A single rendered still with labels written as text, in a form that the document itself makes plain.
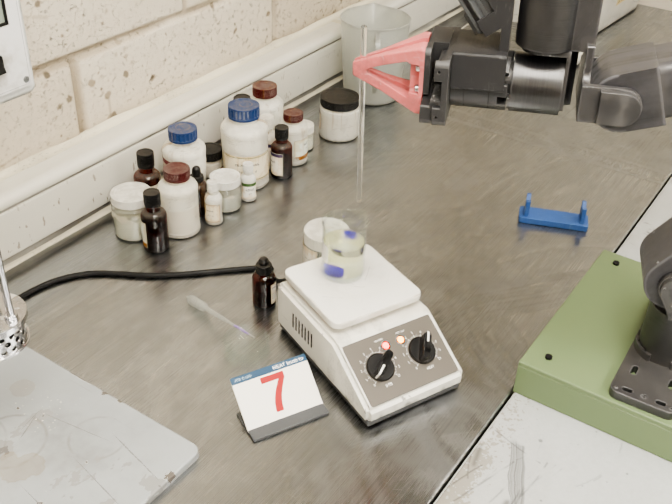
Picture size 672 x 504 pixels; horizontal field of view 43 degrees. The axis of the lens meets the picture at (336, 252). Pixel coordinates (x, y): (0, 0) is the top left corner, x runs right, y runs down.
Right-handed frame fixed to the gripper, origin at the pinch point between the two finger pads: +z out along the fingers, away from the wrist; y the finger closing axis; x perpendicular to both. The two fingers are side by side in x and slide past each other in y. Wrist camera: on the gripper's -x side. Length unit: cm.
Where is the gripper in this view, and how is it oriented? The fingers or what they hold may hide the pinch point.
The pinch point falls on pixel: (361, 67)
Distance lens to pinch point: 87.9
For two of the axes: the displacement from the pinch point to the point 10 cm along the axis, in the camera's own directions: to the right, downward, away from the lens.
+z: -9.7, -1.3, 1.9
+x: 0.0, 8.3, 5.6
